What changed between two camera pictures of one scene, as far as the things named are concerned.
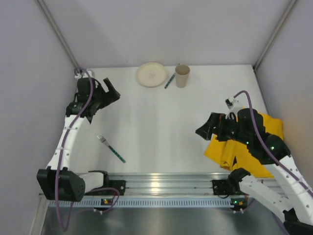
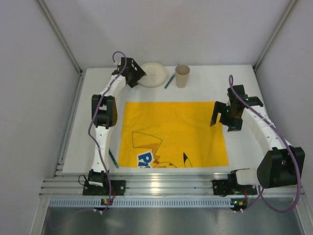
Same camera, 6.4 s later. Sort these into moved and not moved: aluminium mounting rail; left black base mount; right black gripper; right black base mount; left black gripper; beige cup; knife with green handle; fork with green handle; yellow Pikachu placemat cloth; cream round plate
Moved: yellow Pikachu placemat cloth; left black gripper; right black gripper; fork with green handle
Not moved: knife with green handle; right black base mount; aluminium mounting rail; beige cup; cream round plate; left black base mount
